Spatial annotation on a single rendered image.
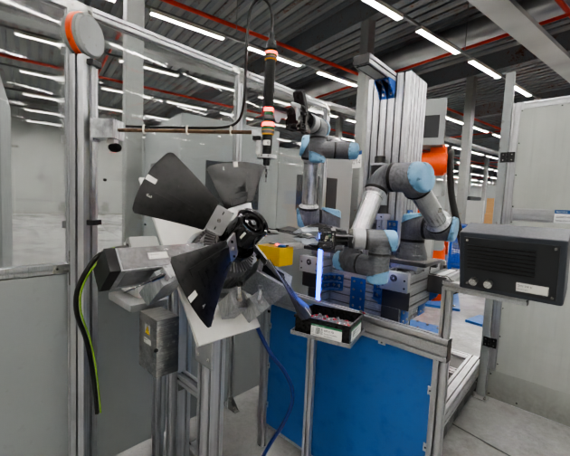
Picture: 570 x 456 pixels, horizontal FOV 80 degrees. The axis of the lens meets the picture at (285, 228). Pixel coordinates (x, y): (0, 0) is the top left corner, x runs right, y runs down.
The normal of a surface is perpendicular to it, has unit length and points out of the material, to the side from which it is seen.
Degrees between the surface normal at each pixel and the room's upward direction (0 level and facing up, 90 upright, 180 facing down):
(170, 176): 76
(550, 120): 90
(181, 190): 81
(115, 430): 90
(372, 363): 90
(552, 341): 90
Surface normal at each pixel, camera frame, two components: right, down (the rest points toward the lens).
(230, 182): -0.07, -0.55
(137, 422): 0.72, 0.09
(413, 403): -0.69, 0.03
